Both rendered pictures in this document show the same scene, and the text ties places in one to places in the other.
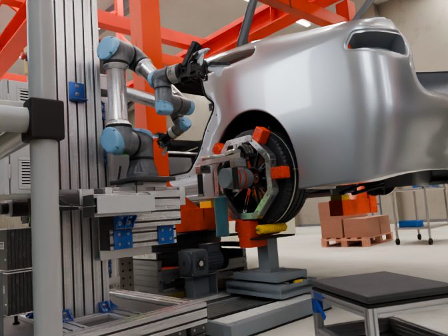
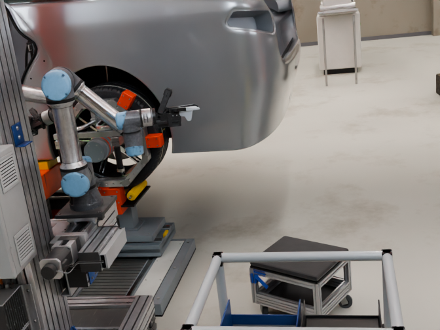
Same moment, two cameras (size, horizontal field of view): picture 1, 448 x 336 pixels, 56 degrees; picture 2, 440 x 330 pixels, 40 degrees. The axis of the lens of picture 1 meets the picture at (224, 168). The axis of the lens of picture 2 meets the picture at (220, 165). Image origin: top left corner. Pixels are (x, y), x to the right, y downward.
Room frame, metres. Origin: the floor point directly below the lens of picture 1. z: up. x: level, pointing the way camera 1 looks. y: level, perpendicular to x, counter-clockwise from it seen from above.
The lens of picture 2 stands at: (-0.51, 1.41, 1.78)
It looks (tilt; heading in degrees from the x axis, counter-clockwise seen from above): 18 degrees down; 324
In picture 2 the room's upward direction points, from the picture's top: 7 degrees counter-clockwise
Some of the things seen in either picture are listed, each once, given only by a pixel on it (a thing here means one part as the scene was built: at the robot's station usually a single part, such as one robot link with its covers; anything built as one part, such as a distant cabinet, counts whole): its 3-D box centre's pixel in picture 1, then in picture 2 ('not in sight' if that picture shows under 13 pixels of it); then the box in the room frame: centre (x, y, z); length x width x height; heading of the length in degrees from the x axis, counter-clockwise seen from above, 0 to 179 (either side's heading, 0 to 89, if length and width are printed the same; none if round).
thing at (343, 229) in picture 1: (356, 221); not in sight; (6.88, -2.07, 0.35); 1.18 x 0.84 x 0.69; 136
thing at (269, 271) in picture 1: (268, 256); (128, 213); (2.90, -0.25, 0.32); 0.40 x 0.30 x 0.28; 42
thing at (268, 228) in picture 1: (271, 228); (137, 189); (2.77, -0.28, 0.51); 0.29 x 0.06 x 0.06; 132
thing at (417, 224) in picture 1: (420, 211); not in sight; (6.27, -2.84, 0.46); 0.98 x 0.57 x 0.93; 139
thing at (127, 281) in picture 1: (123, 284); not in sight; (2.85, 0.72, 0.21); 0.10 x 0.10 x 0.42; 42
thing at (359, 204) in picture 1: (349, 198); not in sight; (4.51, -1.31, 0.69); 0.52 x 0.17 x 0.35; 132
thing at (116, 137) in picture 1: (117, 96); (67, 133); (1.87, 0.46, 1.19); 0.15 x 0.12 x 0.55; 148
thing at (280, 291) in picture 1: (270, 285); (132, 239); (2.90, -0.25, 0.13); 0.50 x 0.36 x 0.10; 42
